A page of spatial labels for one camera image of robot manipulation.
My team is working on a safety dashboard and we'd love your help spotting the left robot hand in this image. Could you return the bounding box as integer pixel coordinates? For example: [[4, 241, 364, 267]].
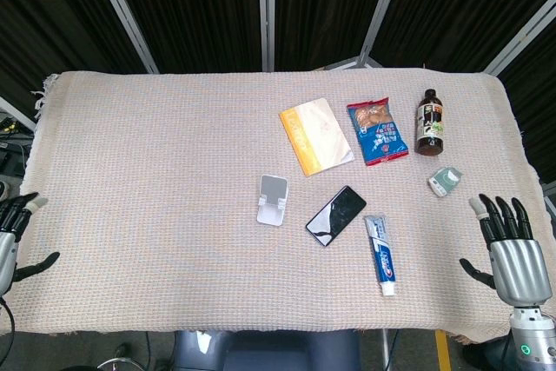
[[0, 191, 61, 296]]

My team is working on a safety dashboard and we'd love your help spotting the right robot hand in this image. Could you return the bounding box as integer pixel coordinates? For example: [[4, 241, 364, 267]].
[[459, 193, 549, 307]]

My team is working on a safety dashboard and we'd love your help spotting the black smartphone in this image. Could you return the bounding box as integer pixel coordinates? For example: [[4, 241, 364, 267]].
[[305, 185, 368, 248]]

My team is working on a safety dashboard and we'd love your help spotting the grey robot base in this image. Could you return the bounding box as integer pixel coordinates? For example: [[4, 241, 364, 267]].
[[173, 329, 361, 371]]

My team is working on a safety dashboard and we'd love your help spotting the orange and white booklet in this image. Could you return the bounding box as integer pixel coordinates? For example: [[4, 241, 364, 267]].
[[278, 97, 356, 178]]

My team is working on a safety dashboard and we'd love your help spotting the white phone stand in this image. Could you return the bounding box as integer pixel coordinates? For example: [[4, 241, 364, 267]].
[[255, 174, 289, 228]]

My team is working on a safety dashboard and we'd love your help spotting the small green white packet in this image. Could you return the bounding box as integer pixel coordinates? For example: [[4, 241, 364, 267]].
[[427, 165, 464, 199]]

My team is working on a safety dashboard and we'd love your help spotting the yellow floor tape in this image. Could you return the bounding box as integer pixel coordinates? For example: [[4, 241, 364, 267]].
[[434, 329, 451, 371]]

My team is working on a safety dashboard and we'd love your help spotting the blue white toothpaste tube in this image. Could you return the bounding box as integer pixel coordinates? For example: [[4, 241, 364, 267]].
[[362, 214, 398, 298]]

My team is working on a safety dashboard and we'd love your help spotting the dark brown drink bottle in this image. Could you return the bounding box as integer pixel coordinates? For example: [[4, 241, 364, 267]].
[[415, 89, 446, 157]]

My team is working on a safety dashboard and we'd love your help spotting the pink woven tablecloth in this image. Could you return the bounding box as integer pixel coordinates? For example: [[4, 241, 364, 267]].
[[0, 67, 553, 343]]

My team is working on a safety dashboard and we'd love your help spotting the blue snack bag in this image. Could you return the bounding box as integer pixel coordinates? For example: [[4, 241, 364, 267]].
[[346, 96, 410, 168]]

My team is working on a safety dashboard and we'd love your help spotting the white framed black screen panel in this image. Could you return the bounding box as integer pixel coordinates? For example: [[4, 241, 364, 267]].
[[264, 0, 409, 71], [103, 0, 276, 73], [356, 0, 556, 181], [0, 0, 160, 123]]

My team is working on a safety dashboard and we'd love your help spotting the black cable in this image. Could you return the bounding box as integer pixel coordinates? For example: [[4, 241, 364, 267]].
[[0, 296, 16, 371]]

